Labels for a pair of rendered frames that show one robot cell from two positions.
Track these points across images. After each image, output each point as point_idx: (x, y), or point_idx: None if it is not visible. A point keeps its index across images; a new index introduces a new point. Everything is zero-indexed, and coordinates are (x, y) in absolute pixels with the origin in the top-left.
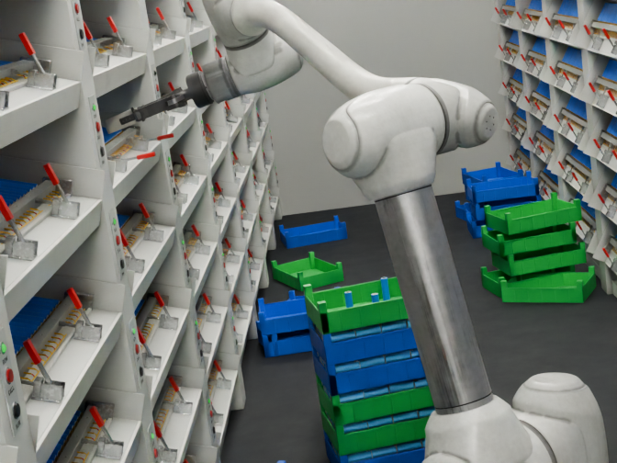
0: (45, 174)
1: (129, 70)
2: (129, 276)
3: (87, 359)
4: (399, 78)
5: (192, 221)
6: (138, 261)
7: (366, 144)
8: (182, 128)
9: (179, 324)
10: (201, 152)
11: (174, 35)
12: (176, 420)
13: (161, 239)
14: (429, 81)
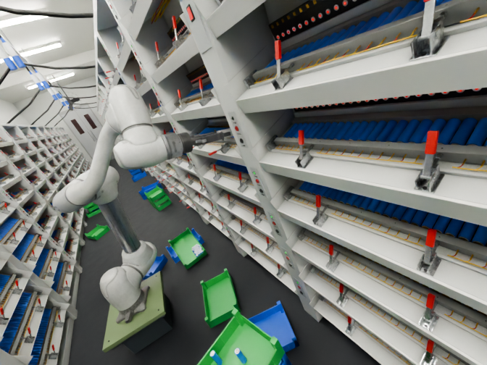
0: None
1: (200, 113)
2: (199, 171)
3: (185, 167)
4: (76, 183)
5: None
6: (214, 177)
7: None
8: (346, 186)
9: (259, 227)
10: None
11: (411, 51)
12: (264, 245)
13: (239, 190)
14: (68, 184)
